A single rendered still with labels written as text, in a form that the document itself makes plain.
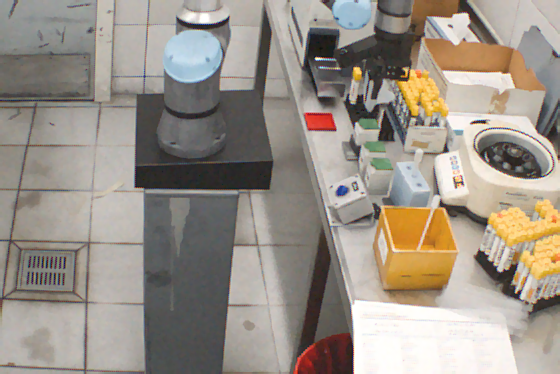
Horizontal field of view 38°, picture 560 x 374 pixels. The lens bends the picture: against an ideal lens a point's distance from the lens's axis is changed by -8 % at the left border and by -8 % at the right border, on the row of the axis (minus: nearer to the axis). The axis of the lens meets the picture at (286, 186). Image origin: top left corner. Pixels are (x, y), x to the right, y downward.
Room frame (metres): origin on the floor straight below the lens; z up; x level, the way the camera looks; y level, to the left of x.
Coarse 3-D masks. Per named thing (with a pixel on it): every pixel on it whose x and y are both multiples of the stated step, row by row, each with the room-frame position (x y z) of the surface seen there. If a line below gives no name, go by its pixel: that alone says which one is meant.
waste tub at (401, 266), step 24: (384, 216) 1.31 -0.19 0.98; (408, 216) 1.35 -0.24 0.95; (432, 216) 1.35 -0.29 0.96; (384, 240) 1.27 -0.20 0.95; (408, 240) 1.35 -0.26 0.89; (432, 240) 1.36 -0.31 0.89; (384, 264) 1.24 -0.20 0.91; (408, 264) 1.22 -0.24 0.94; (432, 264) 1.23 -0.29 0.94; (384, 288) 1.21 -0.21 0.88; (408, 288) 1.22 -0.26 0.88; (432, 288) 1.23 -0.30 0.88
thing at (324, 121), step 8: (304, 112) 1.79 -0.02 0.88; (312, 112) 1.79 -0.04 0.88; (320, 112) 1.80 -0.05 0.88; (328, 112) 1.80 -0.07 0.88; (312, 120) 1.77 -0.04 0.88; (320, 120) 1.77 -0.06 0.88; (328, 120) 1.78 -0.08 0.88; (312, 128) 1.73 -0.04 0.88; (320, 128) 1.73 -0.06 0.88; (328, 128) 1.74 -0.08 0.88; (336, 128) 1.74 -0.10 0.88
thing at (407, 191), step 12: (396, 168) 1.49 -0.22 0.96; (408, 168) 1.48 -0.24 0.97; (396, 180) 1.48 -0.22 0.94; (408, 180) 1.44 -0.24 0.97; (420, 180) 1.44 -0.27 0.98; (396, 192) 1.47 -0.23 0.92; (408, 192) 1.42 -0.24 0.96; (420, 192) 1.41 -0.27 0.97; (384, 204) 1.47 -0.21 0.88; (396, 204) 1.46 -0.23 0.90; (408, 204) 1.41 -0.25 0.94; (420, 204) 1.41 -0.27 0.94
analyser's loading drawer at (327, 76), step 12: (312, 60) 2.00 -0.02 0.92; (324, 60) 1.96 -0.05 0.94; (336, 60) 1.97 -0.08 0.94; (312, 72) 1.94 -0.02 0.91; (324, 72) 1.91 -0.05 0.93; (336, 72) 1.92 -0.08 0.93; (324, 84) 1.86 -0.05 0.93; (336, 84) 1.86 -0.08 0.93; (324, 96) 1.86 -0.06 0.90; (336, 96) 1.87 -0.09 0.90
